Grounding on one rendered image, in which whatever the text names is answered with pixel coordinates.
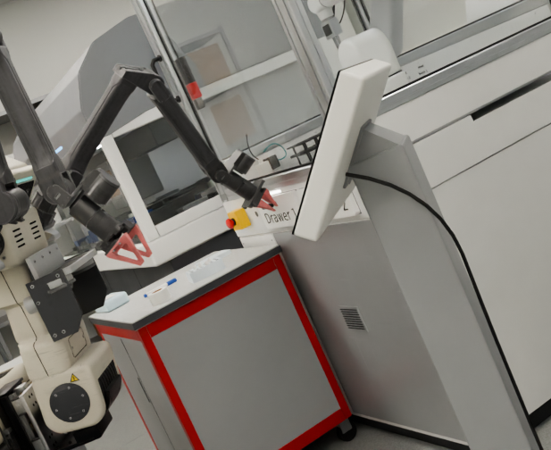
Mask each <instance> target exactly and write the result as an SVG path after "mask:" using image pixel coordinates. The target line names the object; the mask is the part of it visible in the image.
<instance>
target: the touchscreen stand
mask: <svg viewBox="0 0 551 450"><path fill-rule="evenodd" d="M348 169H349V172H350V173H354V174H359V175H364V176H369V177H373V178H375V179H380V180H384V181H387V182H389V183H392V184H394V185H396V186H398V187H400V188H403V189H405V190H407V191H409V192H411V193H413V194H414V195H415V196H417V197H419V198H420V199H421V200H422V201H424V202H425V203H427V204H428V205H429V206H430V207H431V208H432V209H433V210H435V211H436V212H437V213H438V214H439V215H440V216H441V217H442V218H443V219H444V217H443V215H442V212H441V211H440V209H439V206H438V202H437V200H436V198H435V196H434V194H433V192H432V189H431V187H430V183H429V182H428V179H427V177H426V175H425V172H424V170H423V168H422V165H421V163H420V160H419V158H418V155H417V153H416V152H415V149H414V147H413V143H412V141H411V139H410V137H409V136H408V135H405V136H404V137H403V139H402V141H401V142H400V144H399V145H398V146H394V147H392V148H389V149H388V150H385V151H383V152H381V153H378V154H375V155H373V156H371V157H368V158H366V159H363V160H361V161H360V162H356V163H353V164H352V165H350V166H349V167H348ZM352 179H353V181H354V183H355V186H356V188H357V191H358V193H359V195H360V197H361V199H362V201H363V205H364V207H365V209H366V212H367V213H368V215H369V218H370V220H371V222H372V226H373V227H374V229H375V232H376V234H377V236H378V239H379V241H380V243H381V246H382V248H383V250H384V253H385V255H386V256H387V259H388V262H389V264H390V267H391V269H392V271H393V273H394V275H395V277H396V280H397V283H398V285H399V287H400V289H401V291H402V294H403V296H404V298H405V301H406V303H407V305H408V308H409V310H410V312H411V315H412V316H413V320H414V322H415V324H416V326H417V329H418V330H419V332H420V335H421V337H422V341H423V343H424V345H425V346H426V349H427V351H428V353H429V356H430V359H431V361H432V363H433V365H434V367H435V370H436V372H437V374H438V377H439V379H440V382H441V384H442V386H443V388H444V390H445V392H446V394H447V398H448V400H449V403H450V404H451V406H452V408H453V411H454V413H455V417H456V418H457V420H458V423H459V425H460V427H461V429H462V432H463V434H464V437H465V439H466V441H467V444H468V446H469V448H470V449H471V450H539V448H538V444H537V442H536V439H535V438H534V436H533V433H532V431H531V429H530V425H529V423H528V421H527V419H526V416H525V414H524V411H523V409H522V406H521V404H520V401H519V399H518V396H517V395H516V393H515V390H514V388H513V384H512V381H511V380H510V377H509V375H508V373H507V370H506V368H505V365H504V362H503V360H502V357H501V355H500V353H499V351H498V349H497V345H496V342H495V340H494V338H493V336H492V333H491V331H490V328H489V326H488V323H487V320H486V318H485V315H484V313H483V311H482V309H481V306H480V302H479V300H478V297H477V296H476V293H475V291H474V288H473V286H472V283H471V281H470V279H469V276H468V274H467V272H466V269H465V268H464V265H463V262H462V259H461V257H460V255H459V253H458V251H457V249H456V246H455V242H454V240H453V239H452V237H451V236H450V234H449V233H448V232H447V230H446V229H445V227H444V226H443V224H442V223H441V222H440V220H439V219H437V218H436V217H435V216H434V215H433V214H432V213H431V212H430V211H429V210H428V209H427V208H426V207H425V206H423V205H422V204H420V203H418V202H417V201H415V200H414V199H412V198H411V197H410V196H408V195H406V194H404V193H402V192H399V191H397V190H395V189H394V188H392V187H388V186H384V185H381V184H379V183H376V182H373V181H369V180H366V179H357V178H352ZM444 220H445V219H444Z"/></svg>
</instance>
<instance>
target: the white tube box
mask: <svg viewBox="0 0 551 450"><path fill-rule="evenodd" d="M201 265H202V266H201V267H198V266H197V267H196V269H192V270H189V271H186V272H185V273H186V275H187V277H188V280H189V282H191V283H193V284H195V283H197V282H198V281H200V280H202V279H205V278H207V277H209V276H211V275H213V274H214V273H216V272H218V271H221V270H223V269H225V268H226V267H225V265H224V262H223V260H222V259H221V258H219V257H215V258H213V259H212V261H211V262H209V264H207V265H205V264H204V263H203V264H201Z"/></svg>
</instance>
